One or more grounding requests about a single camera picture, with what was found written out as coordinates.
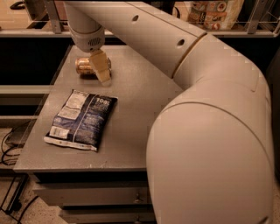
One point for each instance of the grey drawer cabinet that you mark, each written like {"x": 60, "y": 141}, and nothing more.
{"x": 141, "y": 90}

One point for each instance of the colourful snack bag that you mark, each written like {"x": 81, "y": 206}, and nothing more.
{"x": 215, "y": 15}

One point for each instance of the upper grey drawer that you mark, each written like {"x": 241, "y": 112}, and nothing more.
{"x": 94, "y": 194}

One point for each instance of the lower grey drawer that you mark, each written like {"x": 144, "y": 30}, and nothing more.
{"x": 141, "y": 214}

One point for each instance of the grey metal railing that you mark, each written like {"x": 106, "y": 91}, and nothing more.
{"x": 47, "y": 18}

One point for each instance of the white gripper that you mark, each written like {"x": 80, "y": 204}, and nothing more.
{"x": 88, "y": 41}

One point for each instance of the grey drawer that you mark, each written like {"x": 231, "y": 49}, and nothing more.
{"x": 94, "y": 194}
{"x": 141, "y": 214}

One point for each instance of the orange soda can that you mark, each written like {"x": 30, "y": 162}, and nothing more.
{"x": 87, "y": 66}

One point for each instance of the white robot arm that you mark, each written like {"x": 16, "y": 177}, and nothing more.
{"x": 209, "y": 156}

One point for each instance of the blue chip bag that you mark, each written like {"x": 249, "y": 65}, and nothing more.
{"x": 81, "y": 121}

